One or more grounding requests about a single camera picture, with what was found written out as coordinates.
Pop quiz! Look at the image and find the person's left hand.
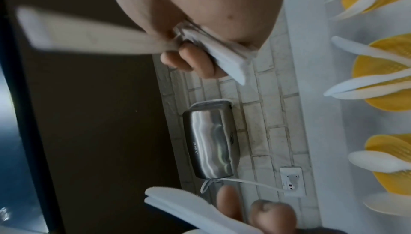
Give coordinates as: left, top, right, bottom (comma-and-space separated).
216, 184, 298, 234

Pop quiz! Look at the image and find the stack of white knives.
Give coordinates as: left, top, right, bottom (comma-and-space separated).
173, 23, 259, 86

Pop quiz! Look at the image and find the bundle of white plastic cutlery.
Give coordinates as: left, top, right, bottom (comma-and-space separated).
144, 186, 267, 234

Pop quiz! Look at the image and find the white plastic knife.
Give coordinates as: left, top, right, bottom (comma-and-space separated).
15, 6, 178, 56
332, 85, 411, 101
331, 36, 411, 68
323, 69, 411, 98

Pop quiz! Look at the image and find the white plug with cable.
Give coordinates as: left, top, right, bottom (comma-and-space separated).
200, 177, 301, 195

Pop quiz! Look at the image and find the white wall socket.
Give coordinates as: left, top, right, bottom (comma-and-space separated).
279, 167, 307, 198

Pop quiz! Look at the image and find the stainless steel wall appliance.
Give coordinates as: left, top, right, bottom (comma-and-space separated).
182, 100, 241, 180

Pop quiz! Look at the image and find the black door frame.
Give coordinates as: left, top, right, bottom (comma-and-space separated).
0, 0, 65, 234

